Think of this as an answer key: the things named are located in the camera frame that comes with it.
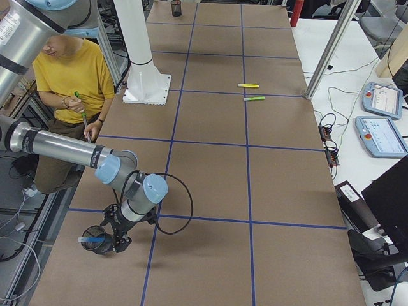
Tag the black mesh cup right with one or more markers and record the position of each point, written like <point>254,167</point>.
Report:
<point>97,248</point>

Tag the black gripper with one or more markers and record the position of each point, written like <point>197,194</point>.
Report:
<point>123,228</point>

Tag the yellow marker pen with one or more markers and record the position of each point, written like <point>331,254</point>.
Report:
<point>255,86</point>

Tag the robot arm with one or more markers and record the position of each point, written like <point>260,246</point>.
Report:
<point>24,31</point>

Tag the teach pendant near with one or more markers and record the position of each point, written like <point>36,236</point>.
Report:
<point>380,136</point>

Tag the teach pendant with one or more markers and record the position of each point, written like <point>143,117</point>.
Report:
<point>380,136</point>
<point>383,100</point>

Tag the person in yellow shirt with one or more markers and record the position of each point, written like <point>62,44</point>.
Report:
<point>73,79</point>

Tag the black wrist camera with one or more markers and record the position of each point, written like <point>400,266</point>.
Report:
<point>109,215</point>

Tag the green marker pen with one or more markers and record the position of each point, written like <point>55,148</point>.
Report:
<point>254,98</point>

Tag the black mesh cup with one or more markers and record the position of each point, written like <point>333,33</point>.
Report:
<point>97,248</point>
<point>176,9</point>

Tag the blue marker pen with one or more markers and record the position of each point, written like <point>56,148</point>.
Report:
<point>91,239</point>

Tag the black mesh cup left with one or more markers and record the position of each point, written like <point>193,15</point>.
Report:
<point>176,9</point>

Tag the teach pendant far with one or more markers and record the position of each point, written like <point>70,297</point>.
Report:
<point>383,100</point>

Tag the aluminium frame post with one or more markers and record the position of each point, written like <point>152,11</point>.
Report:
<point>339,31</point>

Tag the red fire extinguisher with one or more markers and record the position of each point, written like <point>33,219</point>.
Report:
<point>297,9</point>

